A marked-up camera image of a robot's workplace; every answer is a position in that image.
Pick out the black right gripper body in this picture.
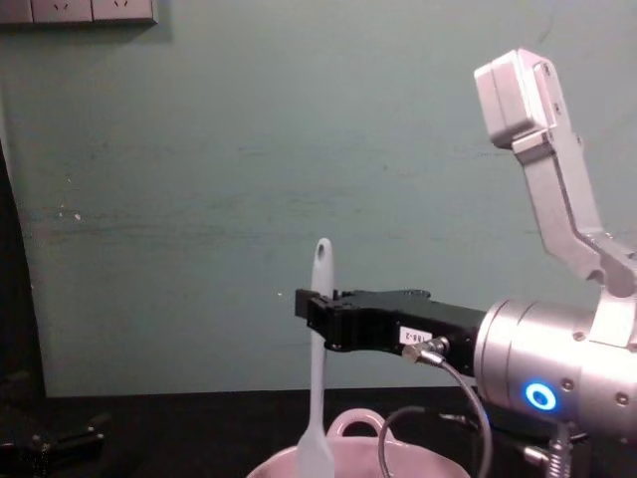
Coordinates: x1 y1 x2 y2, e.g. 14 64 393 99
345 288 488 378

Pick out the pale grey silicone spatula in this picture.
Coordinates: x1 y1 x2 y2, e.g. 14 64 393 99
297 237 336 478

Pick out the black table cloth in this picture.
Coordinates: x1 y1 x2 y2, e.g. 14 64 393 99
0 386 637 478

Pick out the black side panel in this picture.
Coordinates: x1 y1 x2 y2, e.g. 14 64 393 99
0 134 47 399

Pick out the thin dark gripper cable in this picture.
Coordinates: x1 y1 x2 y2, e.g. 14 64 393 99
377 336 495 478

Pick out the pink pot with loop handle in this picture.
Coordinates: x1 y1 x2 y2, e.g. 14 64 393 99
245 407 470 478

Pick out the white wall socket panel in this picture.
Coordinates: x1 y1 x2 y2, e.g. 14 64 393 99
0 0 161 27

